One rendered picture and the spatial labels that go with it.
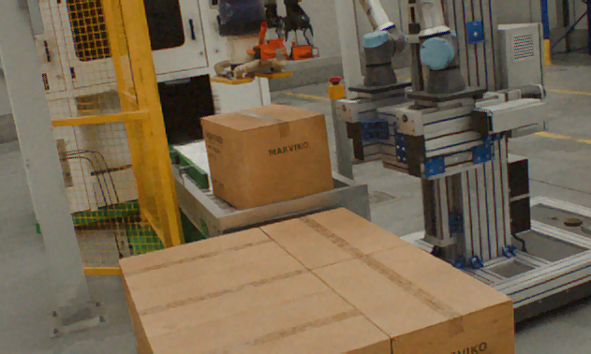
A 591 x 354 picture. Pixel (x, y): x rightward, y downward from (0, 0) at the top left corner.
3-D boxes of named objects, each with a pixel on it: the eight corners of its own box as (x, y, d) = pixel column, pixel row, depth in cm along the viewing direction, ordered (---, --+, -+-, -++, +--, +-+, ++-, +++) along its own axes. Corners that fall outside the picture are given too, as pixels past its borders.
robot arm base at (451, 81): (450, 86, 277) (448, 62, 275) (473, 88, 264) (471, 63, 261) (419, 93, 272) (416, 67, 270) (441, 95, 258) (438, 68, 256)
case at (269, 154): (213, 194, 358) (200, 117, 349) (283, 177, 373) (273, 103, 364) (255, 219, 304) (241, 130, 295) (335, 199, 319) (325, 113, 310)
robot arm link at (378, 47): (360, 65, 309) (356, 35, 306) (374, 61, 320) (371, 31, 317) (383, 63, 302) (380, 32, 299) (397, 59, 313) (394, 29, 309)
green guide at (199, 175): (146, 148, 513) (144, 137, 510) (160, 145, 516) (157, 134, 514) (191, 192, 365) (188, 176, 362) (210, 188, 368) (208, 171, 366)
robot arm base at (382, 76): (386, 81, 322) (383, 59, 320) (404, 81, 309) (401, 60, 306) (358, 85, 317) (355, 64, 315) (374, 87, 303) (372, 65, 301)
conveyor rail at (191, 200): (145, 169, 515) (140, 143, 511) (152, 167, 517) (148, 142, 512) (224, 260, 301) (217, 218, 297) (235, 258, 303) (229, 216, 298)
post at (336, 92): (347, 261, 390) (327, 85, 367) (359, 258, 392) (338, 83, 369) (353, 265, 384) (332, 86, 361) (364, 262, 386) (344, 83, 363)
